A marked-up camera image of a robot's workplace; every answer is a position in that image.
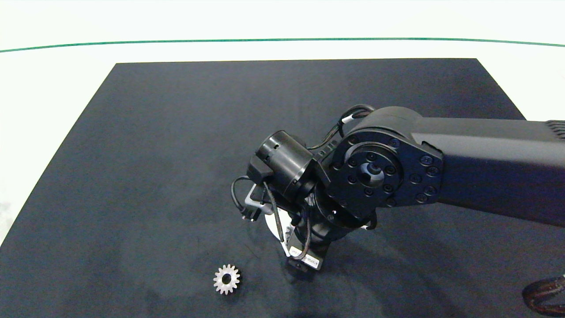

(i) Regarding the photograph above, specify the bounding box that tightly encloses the round white plate with pins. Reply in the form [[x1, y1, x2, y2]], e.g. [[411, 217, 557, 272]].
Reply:
[[266, 213, 369, 248]]

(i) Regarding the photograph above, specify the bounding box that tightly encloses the thin black cable loop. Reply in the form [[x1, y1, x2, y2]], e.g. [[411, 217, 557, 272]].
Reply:
[[263, 182, 312, 260]]

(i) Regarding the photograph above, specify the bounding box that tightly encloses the small steel gear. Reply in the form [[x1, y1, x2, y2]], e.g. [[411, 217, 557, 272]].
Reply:
[[213, 264, 241, 295]]

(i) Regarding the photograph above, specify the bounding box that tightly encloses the boxy wrist camera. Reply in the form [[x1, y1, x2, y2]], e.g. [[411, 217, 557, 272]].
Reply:
[[285, 233, 330, 278]]

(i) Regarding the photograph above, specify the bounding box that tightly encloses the braided dark cable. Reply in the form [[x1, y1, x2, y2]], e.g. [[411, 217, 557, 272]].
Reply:
[[523, 275, 565, 317]]

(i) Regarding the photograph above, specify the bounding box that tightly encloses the dark mat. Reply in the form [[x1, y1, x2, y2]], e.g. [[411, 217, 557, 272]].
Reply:
[[0, 58, 565, 318]]

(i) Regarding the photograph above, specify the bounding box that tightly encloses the black cable with white tag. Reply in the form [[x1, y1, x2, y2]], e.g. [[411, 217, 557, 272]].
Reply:
[[307, 104, 377, 151]]

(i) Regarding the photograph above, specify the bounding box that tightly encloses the silver metal bracket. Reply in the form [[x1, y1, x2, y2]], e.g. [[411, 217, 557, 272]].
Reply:
[[244, 183, 271, 218]]

